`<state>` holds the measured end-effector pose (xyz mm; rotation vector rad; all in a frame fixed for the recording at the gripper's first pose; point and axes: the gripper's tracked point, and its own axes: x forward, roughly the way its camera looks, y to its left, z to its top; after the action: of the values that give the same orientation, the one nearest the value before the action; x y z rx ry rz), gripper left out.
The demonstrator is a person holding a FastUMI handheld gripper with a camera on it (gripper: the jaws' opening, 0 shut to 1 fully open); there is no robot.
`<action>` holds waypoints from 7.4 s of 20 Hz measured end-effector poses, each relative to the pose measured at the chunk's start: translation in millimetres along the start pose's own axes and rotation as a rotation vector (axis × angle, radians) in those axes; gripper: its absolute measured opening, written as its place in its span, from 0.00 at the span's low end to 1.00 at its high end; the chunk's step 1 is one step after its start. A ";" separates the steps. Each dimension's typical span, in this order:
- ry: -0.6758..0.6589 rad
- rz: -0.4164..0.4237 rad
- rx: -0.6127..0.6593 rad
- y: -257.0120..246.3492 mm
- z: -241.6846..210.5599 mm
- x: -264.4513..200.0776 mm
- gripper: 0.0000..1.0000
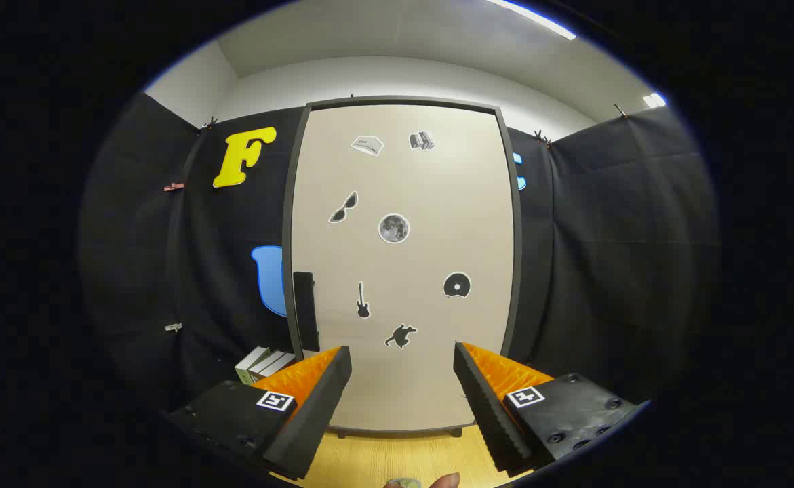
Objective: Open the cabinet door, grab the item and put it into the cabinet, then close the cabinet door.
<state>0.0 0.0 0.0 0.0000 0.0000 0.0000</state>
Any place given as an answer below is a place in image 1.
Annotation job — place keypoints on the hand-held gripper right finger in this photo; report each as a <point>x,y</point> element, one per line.
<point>488,413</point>

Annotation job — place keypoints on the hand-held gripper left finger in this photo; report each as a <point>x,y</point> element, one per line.
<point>315,413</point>

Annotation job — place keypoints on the pale green cup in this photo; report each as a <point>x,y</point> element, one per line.
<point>402,483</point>

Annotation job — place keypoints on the brown book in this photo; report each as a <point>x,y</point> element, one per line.
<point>278,364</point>

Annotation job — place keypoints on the thin dark book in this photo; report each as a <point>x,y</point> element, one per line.
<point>264,362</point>

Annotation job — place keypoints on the green book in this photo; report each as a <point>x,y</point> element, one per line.
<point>247,362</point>

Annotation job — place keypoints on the grey cabinet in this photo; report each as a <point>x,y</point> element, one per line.
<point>515,237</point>

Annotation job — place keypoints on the black backdrop cloth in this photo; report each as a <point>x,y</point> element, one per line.
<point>607,237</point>

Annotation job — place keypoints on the pink clip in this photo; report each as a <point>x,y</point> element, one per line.
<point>174,186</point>

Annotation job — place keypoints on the black binder clip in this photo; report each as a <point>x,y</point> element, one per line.
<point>209,123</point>
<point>619,108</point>
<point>540,137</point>

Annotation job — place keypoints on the small ceiling light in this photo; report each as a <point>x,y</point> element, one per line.
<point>654,100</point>

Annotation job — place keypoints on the ceiling light strip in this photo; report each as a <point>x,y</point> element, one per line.
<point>532,18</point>

